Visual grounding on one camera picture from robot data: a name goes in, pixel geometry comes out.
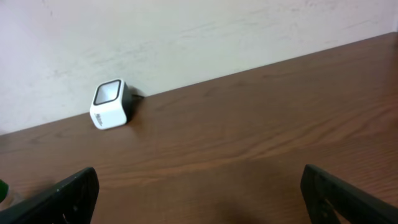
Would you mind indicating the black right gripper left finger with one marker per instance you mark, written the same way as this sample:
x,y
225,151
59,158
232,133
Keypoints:
x,y
71,200

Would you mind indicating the green lid jar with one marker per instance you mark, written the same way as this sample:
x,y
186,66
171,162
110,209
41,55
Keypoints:
x,y
9,196

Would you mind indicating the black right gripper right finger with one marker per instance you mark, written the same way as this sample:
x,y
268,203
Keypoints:
x,y
327,196

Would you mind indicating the white barcode scanner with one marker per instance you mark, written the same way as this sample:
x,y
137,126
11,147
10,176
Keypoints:
x,y
112,105

